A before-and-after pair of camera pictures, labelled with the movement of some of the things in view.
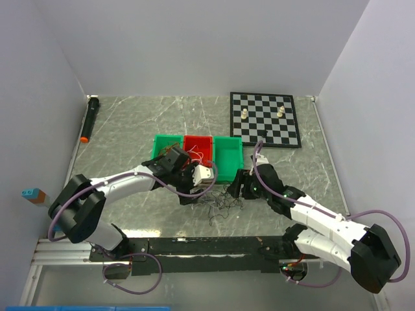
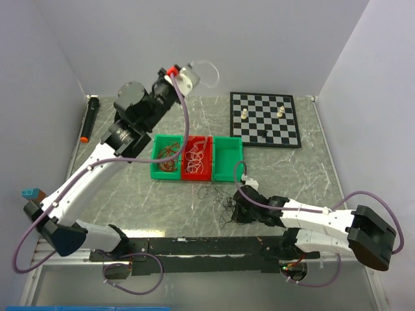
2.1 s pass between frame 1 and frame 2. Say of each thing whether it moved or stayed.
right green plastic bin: stayed
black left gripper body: moved
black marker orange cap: stayed
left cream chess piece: stayed
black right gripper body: moved
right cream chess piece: stayed
